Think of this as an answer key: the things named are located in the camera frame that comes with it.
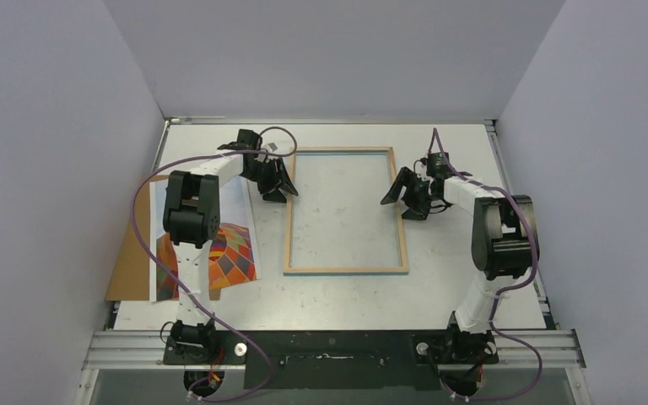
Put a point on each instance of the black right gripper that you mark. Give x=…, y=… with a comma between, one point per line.
x=412, y=194

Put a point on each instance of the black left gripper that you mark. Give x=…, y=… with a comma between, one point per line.
x=279, y=183

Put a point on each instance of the blue wooden picture frame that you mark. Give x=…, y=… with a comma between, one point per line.
x=336, y=225

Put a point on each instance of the hot air balloon photo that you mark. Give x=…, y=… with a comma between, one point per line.
x=232, y=257

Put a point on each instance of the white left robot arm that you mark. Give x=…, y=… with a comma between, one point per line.
x=192, y=220

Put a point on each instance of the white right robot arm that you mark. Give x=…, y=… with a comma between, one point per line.
x=504, y=245

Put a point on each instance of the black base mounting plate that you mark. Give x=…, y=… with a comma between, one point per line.
x=368, y=359

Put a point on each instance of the brown cardboard backing board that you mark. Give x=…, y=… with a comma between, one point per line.
x=135, y=276

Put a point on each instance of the aluminium front rail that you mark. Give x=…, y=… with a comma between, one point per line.
x=144, y=350

